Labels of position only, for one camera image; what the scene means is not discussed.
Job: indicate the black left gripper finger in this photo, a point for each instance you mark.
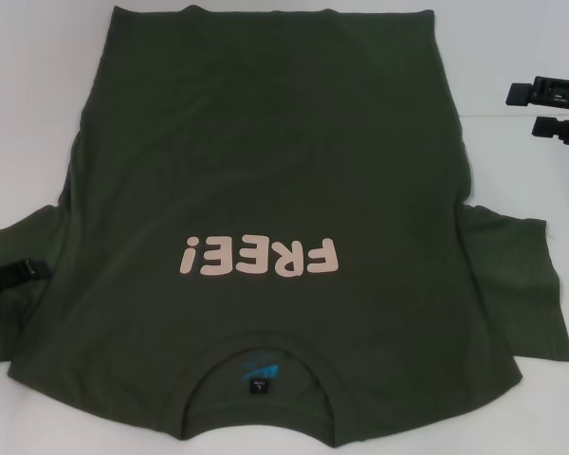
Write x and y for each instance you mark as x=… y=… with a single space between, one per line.
x=23 y=272

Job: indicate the dark green FREE t-shirt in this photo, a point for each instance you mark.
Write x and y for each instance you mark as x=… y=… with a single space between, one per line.
x=265 y=166

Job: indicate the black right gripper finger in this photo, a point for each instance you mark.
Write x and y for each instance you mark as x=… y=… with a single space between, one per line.
x=521 y=94
x=545 y=127

